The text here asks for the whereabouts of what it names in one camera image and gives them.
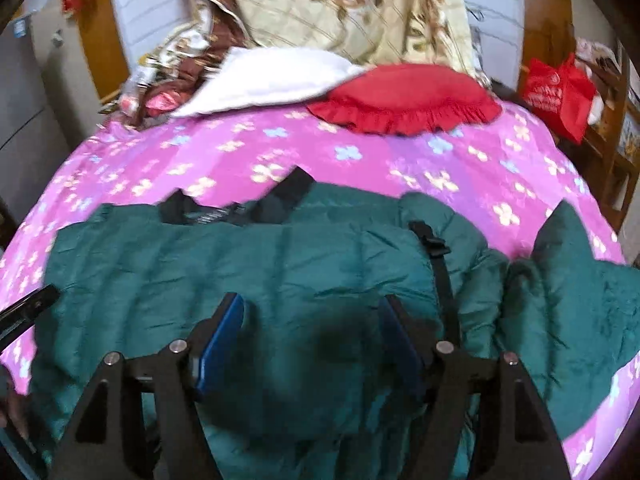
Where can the white pillow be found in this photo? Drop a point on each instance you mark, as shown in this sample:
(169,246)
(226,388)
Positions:
(270,80)

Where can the red shopping bag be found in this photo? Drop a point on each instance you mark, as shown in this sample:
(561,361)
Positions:
(555,95)

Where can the green puffer jacket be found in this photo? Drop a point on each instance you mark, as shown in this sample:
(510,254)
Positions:
(300,270)

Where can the brown floral cloth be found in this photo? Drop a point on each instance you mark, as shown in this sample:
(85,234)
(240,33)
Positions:
(220,20)

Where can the red ruffled pillow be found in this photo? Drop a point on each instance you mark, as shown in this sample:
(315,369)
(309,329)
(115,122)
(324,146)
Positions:
(410,95)

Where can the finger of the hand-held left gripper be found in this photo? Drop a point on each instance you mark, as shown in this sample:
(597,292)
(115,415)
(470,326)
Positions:
(30,310)

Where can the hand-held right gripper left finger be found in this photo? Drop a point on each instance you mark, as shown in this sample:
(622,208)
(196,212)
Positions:
(224,342)

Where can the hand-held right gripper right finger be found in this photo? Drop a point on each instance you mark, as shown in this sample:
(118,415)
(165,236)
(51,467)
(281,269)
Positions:
(400,345)

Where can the cream rose-print quilt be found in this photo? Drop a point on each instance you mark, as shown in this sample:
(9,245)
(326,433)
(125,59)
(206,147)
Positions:
(300,0)

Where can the pink floral bedsheet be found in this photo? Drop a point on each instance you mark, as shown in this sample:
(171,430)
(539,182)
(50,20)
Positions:
(350,150)

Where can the wooden shelf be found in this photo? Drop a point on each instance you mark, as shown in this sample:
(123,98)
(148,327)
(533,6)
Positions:
(607,170)

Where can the clear plastic bag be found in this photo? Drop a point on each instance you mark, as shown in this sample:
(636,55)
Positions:
(132,92)

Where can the grey cabinet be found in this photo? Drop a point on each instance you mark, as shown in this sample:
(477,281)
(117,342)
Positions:
(30,110)

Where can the shiny red package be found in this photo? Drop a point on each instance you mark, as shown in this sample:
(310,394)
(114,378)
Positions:
(162,102)

